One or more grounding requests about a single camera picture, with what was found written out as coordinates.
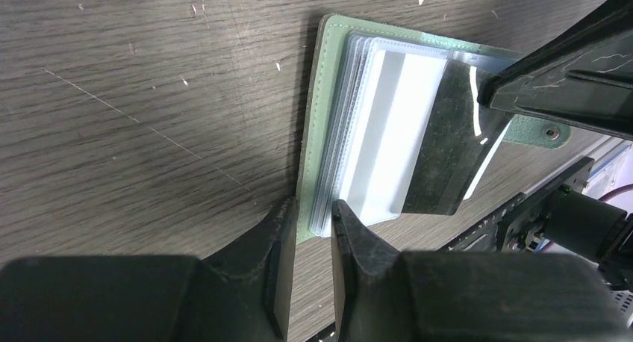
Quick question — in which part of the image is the black credit card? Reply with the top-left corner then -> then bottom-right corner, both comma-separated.
402,60 -> 513,215

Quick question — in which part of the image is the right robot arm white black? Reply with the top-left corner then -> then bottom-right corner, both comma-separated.
478,0 -> 632,290

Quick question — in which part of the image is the green card holder wallet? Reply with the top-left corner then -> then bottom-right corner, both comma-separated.
297,14 -> 572,241

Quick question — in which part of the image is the white credit card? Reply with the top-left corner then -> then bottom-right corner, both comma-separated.
337,49 -> 502,225

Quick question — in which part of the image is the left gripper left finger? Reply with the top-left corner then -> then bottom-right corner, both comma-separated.
1,196 -> 297,341

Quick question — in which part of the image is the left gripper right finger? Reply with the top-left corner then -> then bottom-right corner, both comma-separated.
331,200 -> 632,341

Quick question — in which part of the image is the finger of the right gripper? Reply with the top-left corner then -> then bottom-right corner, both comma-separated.
478,0 -> 632,140

